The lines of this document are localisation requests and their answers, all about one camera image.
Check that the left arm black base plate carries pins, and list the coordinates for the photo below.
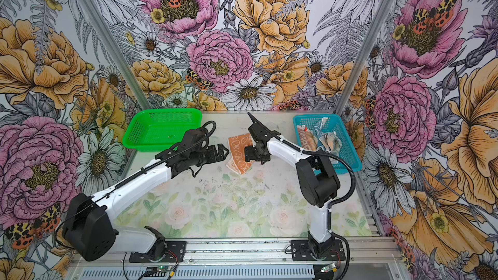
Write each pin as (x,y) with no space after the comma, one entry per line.
(171,251)

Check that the teal plastic basket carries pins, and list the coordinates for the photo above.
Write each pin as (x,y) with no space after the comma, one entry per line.
(347,152)

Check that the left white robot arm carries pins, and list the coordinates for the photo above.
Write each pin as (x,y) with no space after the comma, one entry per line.
(89,227)

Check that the aluminium corner post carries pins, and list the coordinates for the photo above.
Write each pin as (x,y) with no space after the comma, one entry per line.
(92,11)
(377,22)

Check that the orange bunny towel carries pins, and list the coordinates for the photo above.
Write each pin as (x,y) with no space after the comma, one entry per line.
(237,162)

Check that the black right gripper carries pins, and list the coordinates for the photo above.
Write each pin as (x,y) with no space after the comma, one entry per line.
(249,154)

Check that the aluminium corner post right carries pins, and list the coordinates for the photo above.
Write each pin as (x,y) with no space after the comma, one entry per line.
(377,22)

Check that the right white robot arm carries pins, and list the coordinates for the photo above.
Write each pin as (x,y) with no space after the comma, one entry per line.
(316,177)

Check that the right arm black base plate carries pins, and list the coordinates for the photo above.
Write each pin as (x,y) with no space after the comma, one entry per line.
(309,250)

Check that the white vented cable duct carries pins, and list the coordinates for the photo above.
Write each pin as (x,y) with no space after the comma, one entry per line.
(300,271)

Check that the aluminium corner post left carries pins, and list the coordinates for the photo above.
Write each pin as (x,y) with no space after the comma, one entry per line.
(92,11)

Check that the small green circuit board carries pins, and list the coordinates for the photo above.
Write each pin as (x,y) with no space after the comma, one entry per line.
(162,271)

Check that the green plastic basket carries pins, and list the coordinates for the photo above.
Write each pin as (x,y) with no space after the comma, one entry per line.
(155,130)

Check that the aluminium front rail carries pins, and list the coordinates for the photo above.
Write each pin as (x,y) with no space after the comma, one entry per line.
(363,250)

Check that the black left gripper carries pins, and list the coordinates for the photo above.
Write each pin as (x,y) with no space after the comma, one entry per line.
(212,148)

